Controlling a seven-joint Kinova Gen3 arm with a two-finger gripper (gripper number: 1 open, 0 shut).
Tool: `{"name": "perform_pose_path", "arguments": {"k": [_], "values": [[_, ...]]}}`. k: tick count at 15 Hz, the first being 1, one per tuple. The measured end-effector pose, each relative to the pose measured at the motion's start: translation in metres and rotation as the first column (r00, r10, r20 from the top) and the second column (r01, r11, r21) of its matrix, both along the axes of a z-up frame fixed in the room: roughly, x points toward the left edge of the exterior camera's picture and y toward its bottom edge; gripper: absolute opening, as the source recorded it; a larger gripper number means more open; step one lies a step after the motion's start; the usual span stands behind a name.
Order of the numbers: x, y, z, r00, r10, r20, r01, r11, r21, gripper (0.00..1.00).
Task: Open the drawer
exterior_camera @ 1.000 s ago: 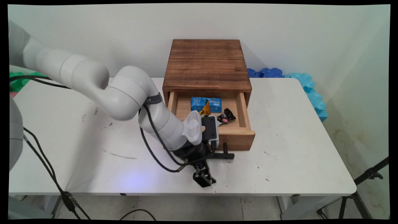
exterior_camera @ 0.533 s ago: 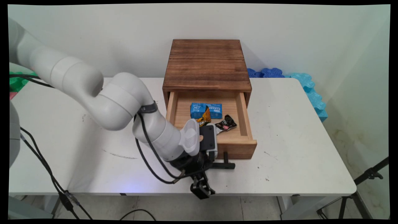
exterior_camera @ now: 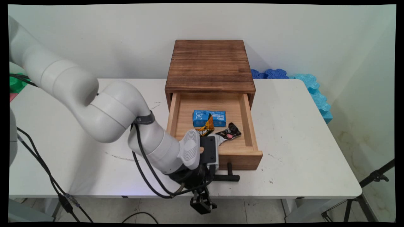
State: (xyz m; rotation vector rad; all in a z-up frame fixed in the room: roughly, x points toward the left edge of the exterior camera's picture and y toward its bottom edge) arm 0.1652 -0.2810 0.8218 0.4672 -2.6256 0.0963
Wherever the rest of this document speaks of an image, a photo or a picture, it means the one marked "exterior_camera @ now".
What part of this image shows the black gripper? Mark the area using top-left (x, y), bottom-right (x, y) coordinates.
top-left (168, 165), bottom-right (218, 215)

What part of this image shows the black tripod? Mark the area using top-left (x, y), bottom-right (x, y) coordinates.
top-left (321, 159), bottom-right (395, 223)

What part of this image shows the black floor cable loop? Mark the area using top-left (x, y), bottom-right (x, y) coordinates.
top-left (122, 212), bottom-right (159, 224)

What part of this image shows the black velcro cable strap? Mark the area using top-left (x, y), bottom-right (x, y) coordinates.
top-left (134, 110), bottom-right (156, 125)

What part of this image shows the dark wooden cabinet casing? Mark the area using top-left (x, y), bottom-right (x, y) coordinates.
top-left (164, 40), bottom-right (256, 110)

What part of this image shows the wooden drawer with black handle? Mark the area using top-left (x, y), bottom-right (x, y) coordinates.
top-left (166, 92), bottom-right (263, 183)

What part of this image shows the orange yellow snack packet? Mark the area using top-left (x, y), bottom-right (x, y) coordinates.
top-left (195, 113), bottom-right (215, 137)

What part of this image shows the blue tissue packet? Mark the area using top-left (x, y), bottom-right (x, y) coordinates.
top-left (193, 110), bottom-right (227, 128)

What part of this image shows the green foam mat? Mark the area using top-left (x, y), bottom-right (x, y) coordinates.
top-left (9, 73), bottom-right (29, 94)

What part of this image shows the black pink snack wrapper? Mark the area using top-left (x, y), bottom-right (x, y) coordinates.
top-left (215, 122), bottom-right (242, 146)

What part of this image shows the thin black cable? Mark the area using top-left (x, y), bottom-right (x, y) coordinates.
top-left (16, 126), bottom-right (94, 223)

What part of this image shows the grey table leg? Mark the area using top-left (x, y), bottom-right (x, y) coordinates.
top-left (9, 198), bottom-right (55, 223)

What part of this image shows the black cable with connector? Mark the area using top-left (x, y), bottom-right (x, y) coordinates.
top-left (16, 134), bottom-right (81, 223)

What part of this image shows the cyan foam mat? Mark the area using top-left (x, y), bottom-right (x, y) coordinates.
top-left (289, 74), bottom-right (334, 124)

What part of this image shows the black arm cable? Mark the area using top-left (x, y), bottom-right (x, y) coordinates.
top-left (9, 74), bottom-right (212, 199)
top-left (9, 75), bottom-right (190, 196)

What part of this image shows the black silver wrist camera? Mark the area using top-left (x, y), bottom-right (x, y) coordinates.
top-left (199, 136), bottom-right (219, 171)

